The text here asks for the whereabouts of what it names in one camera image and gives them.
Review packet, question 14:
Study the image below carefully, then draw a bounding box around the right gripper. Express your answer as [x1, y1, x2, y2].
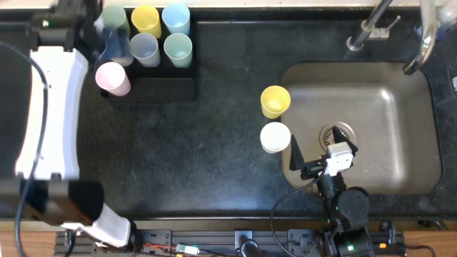
[288, 125, 359, 181]

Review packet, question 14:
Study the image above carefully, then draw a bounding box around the white cup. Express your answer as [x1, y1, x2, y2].
[259, 121, 292, 155]
[103, 31, 135, 68]

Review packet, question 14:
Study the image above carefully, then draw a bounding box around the yellow cup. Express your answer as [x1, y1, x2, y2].
[130, 4, 162, 39]
[260, 85, 291, 120]

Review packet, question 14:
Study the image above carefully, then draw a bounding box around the pink cup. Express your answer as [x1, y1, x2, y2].
[94, 61, 131, 97]

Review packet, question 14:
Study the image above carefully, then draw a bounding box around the steel sink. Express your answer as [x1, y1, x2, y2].
[280, 62, 443, 196]

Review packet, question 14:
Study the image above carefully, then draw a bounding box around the steel tap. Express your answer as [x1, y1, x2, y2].
[346, 0, 440, 76]

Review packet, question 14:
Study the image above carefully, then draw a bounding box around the black tray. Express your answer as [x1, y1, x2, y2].
[99, 6, 197, 101]

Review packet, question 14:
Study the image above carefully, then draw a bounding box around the green cup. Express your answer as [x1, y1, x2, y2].
[163, 32, 194, 69]
[101, 4, 131, 36]

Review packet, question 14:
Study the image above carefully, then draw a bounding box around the blue cup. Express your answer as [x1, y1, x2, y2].
[161, 3, 191, 36]

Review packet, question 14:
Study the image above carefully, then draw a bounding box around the grey cup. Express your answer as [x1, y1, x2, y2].
[129, 32, 161, 68]

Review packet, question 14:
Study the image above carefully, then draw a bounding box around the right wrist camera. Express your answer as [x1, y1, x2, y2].
[325, 141, 354, 177]

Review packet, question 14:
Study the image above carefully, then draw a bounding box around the black cable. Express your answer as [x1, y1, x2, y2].
[0, 41, 50, 257]
[269, 167, 328, 257]

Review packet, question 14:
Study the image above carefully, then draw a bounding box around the mounting rail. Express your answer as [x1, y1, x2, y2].
[53, 228, 438, 257]

